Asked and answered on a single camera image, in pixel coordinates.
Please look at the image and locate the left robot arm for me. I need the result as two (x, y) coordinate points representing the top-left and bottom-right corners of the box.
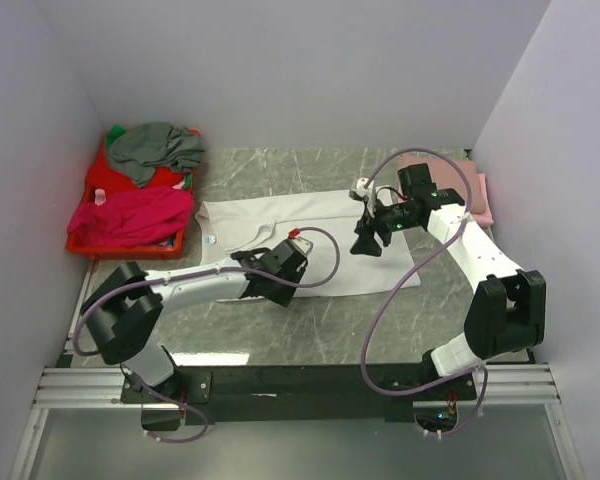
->
(81, 237), (313, 388)

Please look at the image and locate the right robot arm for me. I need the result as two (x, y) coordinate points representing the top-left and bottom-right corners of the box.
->
(350, 163), (546, 380)

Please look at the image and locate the white t-shirt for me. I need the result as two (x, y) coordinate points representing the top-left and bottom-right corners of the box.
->
(195, 190), (414, 297)

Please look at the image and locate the aluminium rail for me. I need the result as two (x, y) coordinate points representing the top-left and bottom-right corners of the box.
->
(32, 364), (131, 409)

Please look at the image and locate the red t-shirt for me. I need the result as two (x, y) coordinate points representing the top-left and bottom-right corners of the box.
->
(81, 141), (195, 203)

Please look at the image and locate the folded pink t-shirt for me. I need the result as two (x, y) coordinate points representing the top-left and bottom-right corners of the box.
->
(472, 173), (494, 228)

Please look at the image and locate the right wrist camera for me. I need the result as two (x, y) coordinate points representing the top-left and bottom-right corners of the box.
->
(349, 177), (380, 216)

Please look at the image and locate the red plastic bin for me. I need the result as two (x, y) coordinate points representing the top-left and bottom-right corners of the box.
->
(65, 128), (202, 261)

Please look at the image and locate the magenta t-shirt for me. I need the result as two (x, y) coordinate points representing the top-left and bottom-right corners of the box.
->
(67, 186), (194, 248)

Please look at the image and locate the folded tan t-shirt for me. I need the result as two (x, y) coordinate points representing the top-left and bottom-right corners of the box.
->
(399, 154), (484, 213)

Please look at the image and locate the green t-shirt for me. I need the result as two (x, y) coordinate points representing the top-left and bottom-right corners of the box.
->
(104, 124), (126, 149)

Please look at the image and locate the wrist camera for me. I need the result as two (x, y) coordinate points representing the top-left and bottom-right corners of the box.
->
(349, 177), (380, 216)
(288, 228), (314, 257)

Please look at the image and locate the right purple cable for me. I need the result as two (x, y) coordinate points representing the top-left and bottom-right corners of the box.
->
(360, 146), (489, 439)

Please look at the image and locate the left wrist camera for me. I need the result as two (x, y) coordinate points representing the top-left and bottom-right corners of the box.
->
(288, 228), (314, 257)

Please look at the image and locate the grey t-shirt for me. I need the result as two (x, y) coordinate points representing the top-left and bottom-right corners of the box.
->
(105, 122), (205, 188)

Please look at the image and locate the black base beam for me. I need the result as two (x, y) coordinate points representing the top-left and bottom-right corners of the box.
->
(119, 363), (481, 431)

